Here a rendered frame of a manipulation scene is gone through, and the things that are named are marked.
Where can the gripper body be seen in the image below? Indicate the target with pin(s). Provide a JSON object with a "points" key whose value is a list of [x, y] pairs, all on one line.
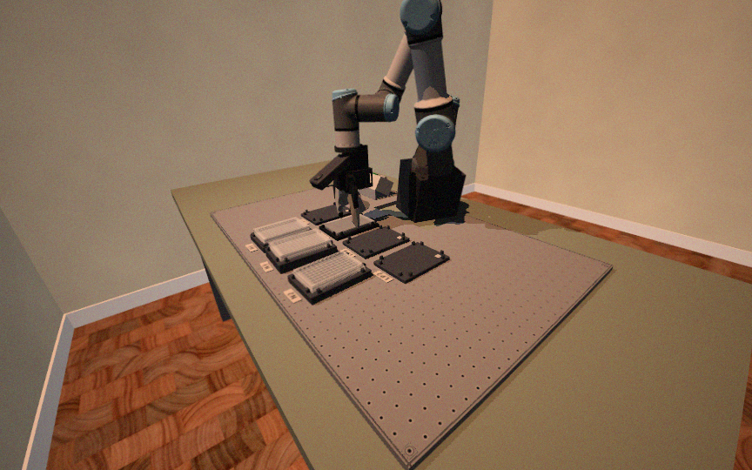
{"points": [[358, 172]]}

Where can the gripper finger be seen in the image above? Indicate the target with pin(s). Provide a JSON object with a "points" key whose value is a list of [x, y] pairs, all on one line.
{"points": [[340, 199], [357, 204]]}

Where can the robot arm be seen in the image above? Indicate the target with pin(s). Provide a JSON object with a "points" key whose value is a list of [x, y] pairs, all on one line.
{"points": [[434, 109]]}

